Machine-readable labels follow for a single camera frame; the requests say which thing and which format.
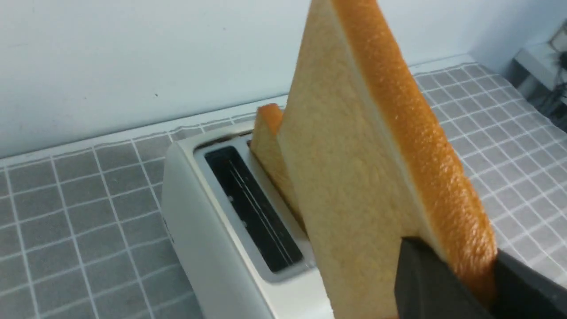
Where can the toast slice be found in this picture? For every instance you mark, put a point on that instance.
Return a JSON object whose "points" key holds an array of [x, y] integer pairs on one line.
{"points": [[266, 149], [370, 164]]}

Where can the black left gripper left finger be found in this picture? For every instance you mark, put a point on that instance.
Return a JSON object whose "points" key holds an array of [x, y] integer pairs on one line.
{"points": [[426, 288]]}

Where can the white side table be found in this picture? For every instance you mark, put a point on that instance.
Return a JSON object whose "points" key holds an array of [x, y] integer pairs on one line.
{"points": [[545, 84]]}

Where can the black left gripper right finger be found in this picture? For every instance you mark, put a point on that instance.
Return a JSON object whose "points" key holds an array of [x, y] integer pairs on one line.
{"points": [[523, 293]]}

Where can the white toaster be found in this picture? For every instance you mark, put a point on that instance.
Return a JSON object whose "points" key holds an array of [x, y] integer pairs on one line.
{"points": [[242, 250]]}

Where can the grey checked tablecloth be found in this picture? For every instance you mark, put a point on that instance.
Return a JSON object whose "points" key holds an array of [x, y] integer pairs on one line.
{"points": [[82, 236]]}

